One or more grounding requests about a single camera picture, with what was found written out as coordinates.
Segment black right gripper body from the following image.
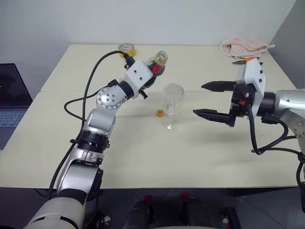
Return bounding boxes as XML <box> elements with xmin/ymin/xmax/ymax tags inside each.
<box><xmin>228</xmin><ymin>80</ymin><xmax>257</xmax><ymax>128</ymax></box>

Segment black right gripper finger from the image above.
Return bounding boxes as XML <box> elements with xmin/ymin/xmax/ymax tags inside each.
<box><xmin>201</xmin><ymin>81</ymin><xmax>238</xmax><ymax>93</ymax></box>
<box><xmin>192</xmin><ymin>108</ymin><xmax>232</xmax><ymax>125</ymax></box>

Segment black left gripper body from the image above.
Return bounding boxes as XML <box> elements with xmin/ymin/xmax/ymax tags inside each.
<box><xmin>140</xmin><ymin>73</ymin><xmax>160</xmax><ymax>100</ymax></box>

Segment small jar with yellow contents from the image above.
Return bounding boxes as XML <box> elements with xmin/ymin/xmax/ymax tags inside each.
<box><xmin>147</xmin><ymin>50</ymin><xmax>169</xmax><ymax>73</ymax></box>

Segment clear plastic cup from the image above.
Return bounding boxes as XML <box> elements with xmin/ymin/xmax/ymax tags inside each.
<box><xmin>161</xmin><ymin>83</ymin><xmax>185</xmax><ymax>132</ymax></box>

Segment yellow tape roll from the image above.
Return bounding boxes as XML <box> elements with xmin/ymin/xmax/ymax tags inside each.
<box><xmin>118</xmin><ymin>42</ymin><xmax>137</xmax><ymax>59</ymax></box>

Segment pink towel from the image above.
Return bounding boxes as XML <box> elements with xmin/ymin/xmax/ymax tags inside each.
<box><xmin>220</xmin><ymin>35</ymin><xmax>276</xmax><ymax>61</ymax></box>

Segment dark laptop computer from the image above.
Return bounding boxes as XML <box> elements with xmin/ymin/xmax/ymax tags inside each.
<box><xmin>0</xmin><ymin>62</ymin><xmax>33</xmax><ymax>151</ymax></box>

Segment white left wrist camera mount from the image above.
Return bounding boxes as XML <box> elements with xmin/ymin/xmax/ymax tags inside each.
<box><xmin>125</xmin><ymin>61</ymin><xmax>153</xmax><ymax>99</ymax></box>

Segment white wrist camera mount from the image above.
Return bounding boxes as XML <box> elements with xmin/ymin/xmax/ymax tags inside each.
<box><xmin>235</xmin><ymin>58</ymin><xmax>266</xmax><ymax>119</ymax></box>
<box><xmin>125</xmin><ymin>61</ymin><xmax>153</xmax><ymax>99</ymax></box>

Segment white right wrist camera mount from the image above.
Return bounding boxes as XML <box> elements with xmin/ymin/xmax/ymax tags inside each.
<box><xmin>235</xmin><ymin>58</ymin><xmax>266</xmax><ymax>119</ymax></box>

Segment orange-handled black pliers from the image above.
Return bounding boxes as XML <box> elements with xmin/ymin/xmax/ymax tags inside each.
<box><xmin>232</xmin><ymin>56</ymin><xmax>259</xmax><ymax>66</ymax></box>

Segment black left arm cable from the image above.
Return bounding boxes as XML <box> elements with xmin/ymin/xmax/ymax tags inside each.
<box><xmin>47</xmin><ymin>50</ymin><xmax>135</xmax><ymax>201</ymax></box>

